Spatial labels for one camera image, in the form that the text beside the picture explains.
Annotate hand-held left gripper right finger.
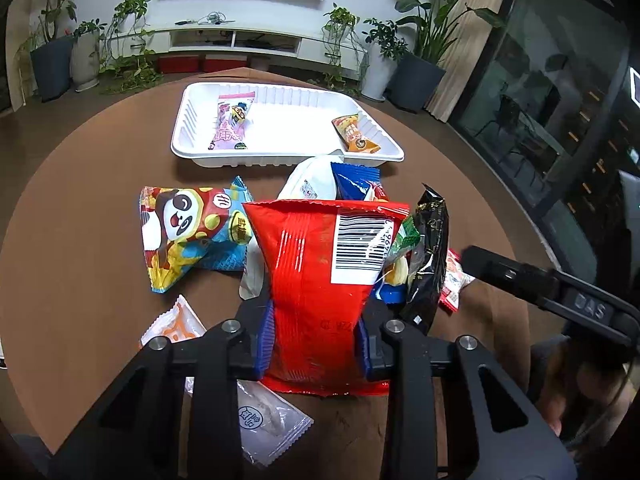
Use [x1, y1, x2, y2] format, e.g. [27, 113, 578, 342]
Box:
[354, 305, 581, 480]

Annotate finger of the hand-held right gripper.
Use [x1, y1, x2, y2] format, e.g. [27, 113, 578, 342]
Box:
[459, 245, 568, 308]

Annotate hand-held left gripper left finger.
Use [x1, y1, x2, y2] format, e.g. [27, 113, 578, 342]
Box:
[47, 290, 276, 480]

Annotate small red white packet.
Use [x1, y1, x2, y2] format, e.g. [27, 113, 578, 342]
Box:
[439, 249, 476, 313]

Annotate red snack packet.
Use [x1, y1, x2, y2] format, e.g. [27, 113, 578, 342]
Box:
[241, 199, 411, 398]

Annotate black snack packet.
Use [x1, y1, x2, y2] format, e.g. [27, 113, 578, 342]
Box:
[400, 183, 451, 337]

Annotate white orange snack packet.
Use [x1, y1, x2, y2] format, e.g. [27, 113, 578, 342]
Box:
[138, 294, 207, 351]

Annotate panda print snack bag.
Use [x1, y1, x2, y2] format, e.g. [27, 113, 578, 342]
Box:
[138, 176, 256, 295]

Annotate blue cake roll packet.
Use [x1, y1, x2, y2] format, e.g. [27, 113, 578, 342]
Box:
[331, 161, 407, 306]

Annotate white plastic tray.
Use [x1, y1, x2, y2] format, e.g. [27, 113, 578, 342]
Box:
[171, 81, 405, 168]

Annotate person's right hand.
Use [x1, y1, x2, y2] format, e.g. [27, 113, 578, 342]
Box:
[542, 340, 636, 448]

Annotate clear white snack packet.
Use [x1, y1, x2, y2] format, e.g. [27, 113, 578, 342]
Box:
[185, 377, 315, 467]

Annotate green snack packet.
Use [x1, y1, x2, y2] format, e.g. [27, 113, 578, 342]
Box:
[382, 212, 421, 286]

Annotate glass sliding door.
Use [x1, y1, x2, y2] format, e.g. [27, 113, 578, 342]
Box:
[450, 0, 640, 281]

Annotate large leafy plant dark pot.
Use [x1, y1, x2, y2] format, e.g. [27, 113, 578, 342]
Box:
[382, 0, 508, 113]

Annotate pink snack packet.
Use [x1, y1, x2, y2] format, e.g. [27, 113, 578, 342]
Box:
[207, 91, 257, 153]

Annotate beige curtain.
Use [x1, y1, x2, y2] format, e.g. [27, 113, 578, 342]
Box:
[425, 0, 526, 123]

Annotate bushy plant in white pot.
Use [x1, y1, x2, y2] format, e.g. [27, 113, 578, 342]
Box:
[360, 17, 408, 102]

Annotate red storage box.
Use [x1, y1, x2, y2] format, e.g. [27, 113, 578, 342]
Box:
[202, 55, 251, 73]
[159, 55, 202, 74]

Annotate hanging vine plant on cabinet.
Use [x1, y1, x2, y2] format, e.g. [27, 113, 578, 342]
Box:
[320, 2, 371, 96]

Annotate white television cabinet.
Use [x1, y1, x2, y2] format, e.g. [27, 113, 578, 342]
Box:
[107, 22, 373, 68]

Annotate small plant in white pot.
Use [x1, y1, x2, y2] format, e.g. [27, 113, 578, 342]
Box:
[70, 19, 108, 93]

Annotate tall plant in dark pot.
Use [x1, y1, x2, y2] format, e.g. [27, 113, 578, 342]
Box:
[22, 0, 81, 103]

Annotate trailing vine plant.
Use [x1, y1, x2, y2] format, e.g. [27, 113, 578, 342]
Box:
[97, 0, 166, 96]

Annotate cables on cabinet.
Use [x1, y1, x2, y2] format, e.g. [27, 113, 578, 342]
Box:
[175, 11, 236, 27]

